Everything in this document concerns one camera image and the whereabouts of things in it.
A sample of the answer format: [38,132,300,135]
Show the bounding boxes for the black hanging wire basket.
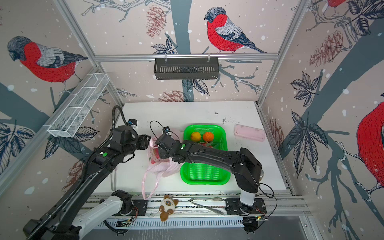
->
[154,58,220,80]

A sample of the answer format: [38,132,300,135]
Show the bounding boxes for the orange fruit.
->
[203,132,215,142]

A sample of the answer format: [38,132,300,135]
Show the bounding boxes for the black corrugated cable hose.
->
[25,105,130,240]

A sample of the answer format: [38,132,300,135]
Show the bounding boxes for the pink plastic bag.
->
[142,137,183,200]

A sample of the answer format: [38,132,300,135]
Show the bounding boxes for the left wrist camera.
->
[127,119,138,128]

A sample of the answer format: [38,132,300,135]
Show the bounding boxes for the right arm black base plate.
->
[225,198,267,217]

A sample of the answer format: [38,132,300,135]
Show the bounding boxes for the brown white plush toy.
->
[159,195,179,222]

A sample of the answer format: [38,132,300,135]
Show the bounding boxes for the metal tongs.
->
[189,198,224,216]

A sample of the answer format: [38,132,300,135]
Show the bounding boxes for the green plastic basket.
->
[180,125,231,186]

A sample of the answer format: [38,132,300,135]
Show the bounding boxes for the white wire mesh shelf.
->
[48,73,110,138]

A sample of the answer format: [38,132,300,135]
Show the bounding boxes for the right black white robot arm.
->
[155,134,263,207]

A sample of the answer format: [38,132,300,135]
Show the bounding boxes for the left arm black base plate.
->
[129,200,148,217]

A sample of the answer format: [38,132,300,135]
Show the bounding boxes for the red dragon fruit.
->
[200,141,221,150]

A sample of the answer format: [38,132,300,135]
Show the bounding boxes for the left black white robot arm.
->
[23,126,151,240]

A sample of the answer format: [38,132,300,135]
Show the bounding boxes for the yellow mango fruit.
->
[191,132,202,143]

